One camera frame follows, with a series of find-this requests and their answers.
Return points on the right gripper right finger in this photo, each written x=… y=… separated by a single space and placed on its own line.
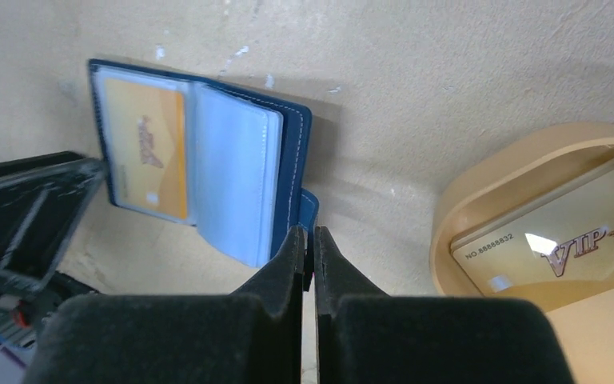
x=367 y=336

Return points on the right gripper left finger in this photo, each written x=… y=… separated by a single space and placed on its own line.
x=252 y=335

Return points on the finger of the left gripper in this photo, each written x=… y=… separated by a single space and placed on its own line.
x=26 y=164
x=39 y=211

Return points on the blue leather card holder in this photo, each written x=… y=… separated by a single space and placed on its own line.
x=245 y=157

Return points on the beige credit card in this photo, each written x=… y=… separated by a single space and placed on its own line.
x=565 y=236

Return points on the tan oval plastic tray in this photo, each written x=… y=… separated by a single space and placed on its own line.
x=511 y=178

